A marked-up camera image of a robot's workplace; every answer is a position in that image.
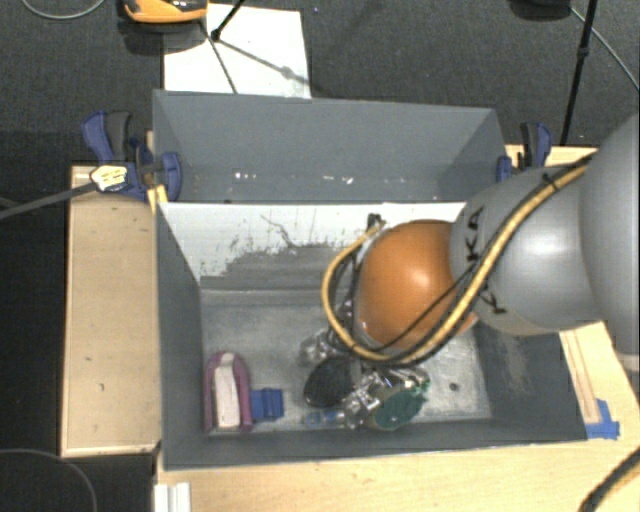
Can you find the dark green round thing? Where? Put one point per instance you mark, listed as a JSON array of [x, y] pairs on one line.
[[397, 412]]

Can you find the black oval thing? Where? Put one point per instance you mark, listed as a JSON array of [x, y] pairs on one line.
[[327, 382]]

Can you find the small blue clear thing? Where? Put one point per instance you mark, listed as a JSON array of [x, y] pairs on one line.
[[322, 419]]

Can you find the clear glass thing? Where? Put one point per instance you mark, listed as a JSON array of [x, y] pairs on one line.
[[315, 347]]

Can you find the blue ribbed block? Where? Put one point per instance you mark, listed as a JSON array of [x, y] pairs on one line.
[[267, 403]]

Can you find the grey metal bin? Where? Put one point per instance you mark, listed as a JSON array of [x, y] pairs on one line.
[[280, 150]]

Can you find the pale wood flat board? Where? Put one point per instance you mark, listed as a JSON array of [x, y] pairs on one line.
[[110, 320]]

